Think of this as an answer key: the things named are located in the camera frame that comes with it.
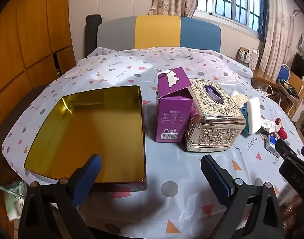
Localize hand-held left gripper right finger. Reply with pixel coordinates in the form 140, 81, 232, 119
200, 154, 285, 239

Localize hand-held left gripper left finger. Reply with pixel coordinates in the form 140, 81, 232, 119
19, 154, 103, 239

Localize blue white packet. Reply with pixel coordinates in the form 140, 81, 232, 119
264, 134, 282, 158

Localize red reindeer sock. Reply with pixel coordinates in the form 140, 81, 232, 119
275, 118, 289, 140

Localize gold rectangular tin box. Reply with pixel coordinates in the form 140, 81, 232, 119
24, 85, 147, 184

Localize white textured towel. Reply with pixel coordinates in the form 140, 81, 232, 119
245, 97, 262, 134

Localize beige cloth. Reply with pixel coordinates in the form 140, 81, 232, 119
229, 90, 247, 108

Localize white green packet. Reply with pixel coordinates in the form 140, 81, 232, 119
260, 119, 277, 133

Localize patterned white tablecloth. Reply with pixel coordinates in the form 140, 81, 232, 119
1, 46, 304, 239

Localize ornate silver tissue box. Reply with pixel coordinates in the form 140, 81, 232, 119
184, 78, 246, 153

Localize brown wooden desk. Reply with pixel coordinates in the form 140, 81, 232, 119
251, 68, 300, 106

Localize blue white folding chair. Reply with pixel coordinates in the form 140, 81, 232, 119
276, 64, 292, 83

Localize purple carton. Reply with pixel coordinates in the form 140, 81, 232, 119
156, 68, 194, 143

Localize green white paper packets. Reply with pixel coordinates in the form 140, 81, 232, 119
4, 179, 27, 221

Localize dark grey chair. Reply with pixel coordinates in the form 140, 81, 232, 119
0, 85, 52, 155

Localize boxes on desk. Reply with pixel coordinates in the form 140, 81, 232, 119
235, 47, 261, 71

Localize black rolled mat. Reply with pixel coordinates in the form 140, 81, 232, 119
85, 14, 103, 58

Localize grey yellow blue sofa backrest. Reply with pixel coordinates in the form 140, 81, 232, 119
97, 15, 221, 53

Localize orange wooden wardrobe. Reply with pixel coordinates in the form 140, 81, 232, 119
0, 0, 76, 140

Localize barred window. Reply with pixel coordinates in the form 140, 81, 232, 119
194, 0, 267, 38

